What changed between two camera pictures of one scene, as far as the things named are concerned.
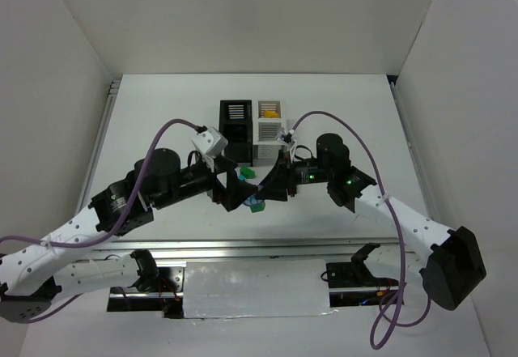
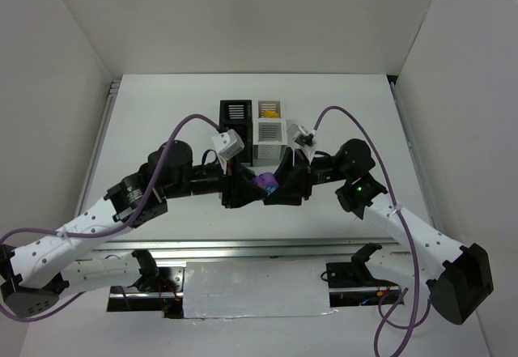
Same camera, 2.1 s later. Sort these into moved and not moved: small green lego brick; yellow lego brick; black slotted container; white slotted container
Moved: small green lego brick
Not moved: white slotted container; yellow lego brick; black slotted container
